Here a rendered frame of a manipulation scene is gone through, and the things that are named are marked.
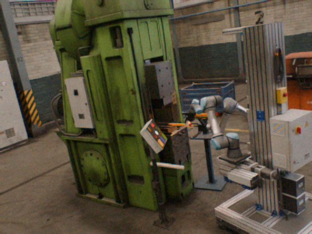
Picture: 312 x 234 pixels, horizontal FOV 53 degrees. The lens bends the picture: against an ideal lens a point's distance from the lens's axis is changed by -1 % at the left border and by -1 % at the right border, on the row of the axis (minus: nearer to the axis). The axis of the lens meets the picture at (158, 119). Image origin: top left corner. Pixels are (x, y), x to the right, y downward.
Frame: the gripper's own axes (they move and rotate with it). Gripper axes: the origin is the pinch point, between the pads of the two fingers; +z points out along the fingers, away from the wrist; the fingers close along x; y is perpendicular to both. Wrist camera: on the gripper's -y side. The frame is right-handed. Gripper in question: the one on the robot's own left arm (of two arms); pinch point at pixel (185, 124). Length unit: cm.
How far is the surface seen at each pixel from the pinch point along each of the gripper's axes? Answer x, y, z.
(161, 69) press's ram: -7, -49, -52
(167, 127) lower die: -7.8, -17.0, 11.3
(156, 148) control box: -70, 7, -1
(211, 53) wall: 785, -303, 159
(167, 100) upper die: -2.7, -30.9, -18.7
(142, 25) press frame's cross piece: -9, -88, -90
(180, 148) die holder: -1.0, 5.0, 33.0
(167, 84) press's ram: 2, -40, -34
